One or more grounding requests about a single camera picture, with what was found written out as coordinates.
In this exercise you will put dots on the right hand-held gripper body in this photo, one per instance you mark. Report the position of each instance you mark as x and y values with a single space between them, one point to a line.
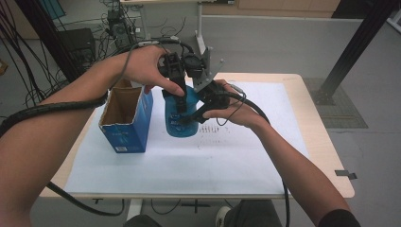
212 96

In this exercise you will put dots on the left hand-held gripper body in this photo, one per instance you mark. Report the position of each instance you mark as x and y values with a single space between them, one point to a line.
173 64

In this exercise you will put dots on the blue plastic pouch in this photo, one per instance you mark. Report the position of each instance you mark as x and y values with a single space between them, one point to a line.
186 129

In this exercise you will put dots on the blue cardboard box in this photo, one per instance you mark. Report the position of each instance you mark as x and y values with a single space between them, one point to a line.
129 135

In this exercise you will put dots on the person's left hand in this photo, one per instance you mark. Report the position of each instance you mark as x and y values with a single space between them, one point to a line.
142 64

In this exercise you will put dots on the person's right hand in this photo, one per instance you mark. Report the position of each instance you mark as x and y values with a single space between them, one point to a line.
242 115

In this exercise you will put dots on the white background desk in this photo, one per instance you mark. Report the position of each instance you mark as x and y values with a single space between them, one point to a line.
199 25

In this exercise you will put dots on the white paper sheet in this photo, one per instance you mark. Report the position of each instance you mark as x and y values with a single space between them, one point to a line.
189 167

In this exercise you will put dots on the computer tower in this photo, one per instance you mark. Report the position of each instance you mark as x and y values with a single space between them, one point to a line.
119 30

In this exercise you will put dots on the black box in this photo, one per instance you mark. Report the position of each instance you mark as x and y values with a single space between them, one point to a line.
78 44

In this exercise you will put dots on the person's white shoe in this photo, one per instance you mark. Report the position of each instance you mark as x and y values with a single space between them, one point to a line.
222 216

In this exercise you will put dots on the white table leg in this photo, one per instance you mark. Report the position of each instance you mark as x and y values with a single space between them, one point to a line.
135 208

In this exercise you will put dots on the person's dark pants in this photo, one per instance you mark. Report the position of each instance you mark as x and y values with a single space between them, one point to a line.
255 214

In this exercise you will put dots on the grey ribbed floor mat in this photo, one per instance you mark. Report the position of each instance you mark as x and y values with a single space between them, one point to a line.
346 113

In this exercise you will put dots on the black metal post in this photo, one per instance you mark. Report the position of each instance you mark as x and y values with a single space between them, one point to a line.
353 47
53 41

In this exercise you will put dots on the grey metal bracket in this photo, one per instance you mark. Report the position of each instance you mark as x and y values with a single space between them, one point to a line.
345 174

